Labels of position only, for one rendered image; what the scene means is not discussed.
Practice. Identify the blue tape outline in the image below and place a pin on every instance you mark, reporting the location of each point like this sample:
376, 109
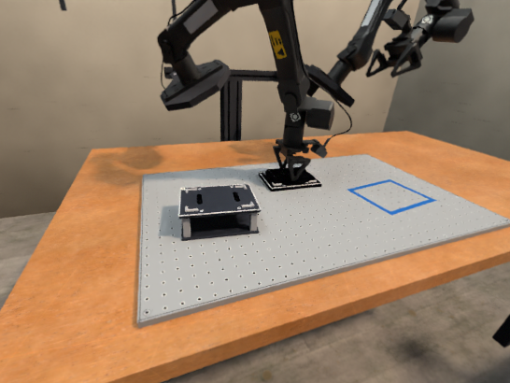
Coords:
397, 210

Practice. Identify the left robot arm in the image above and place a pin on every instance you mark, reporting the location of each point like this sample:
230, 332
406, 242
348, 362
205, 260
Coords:
451, 24

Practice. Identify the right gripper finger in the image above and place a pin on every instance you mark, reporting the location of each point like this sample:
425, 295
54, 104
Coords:
304, 163
277, 149

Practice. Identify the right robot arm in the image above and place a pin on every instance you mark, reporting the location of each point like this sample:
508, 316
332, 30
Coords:
293, 84

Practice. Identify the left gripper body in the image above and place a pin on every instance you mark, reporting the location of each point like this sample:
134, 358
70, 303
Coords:
398, 44

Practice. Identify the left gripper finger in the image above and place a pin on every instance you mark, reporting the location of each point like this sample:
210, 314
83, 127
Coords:
377, 56
411, 54

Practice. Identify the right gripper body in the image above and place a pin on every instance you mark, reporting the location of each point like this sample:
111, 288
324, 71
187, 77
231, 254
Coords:
293, 142

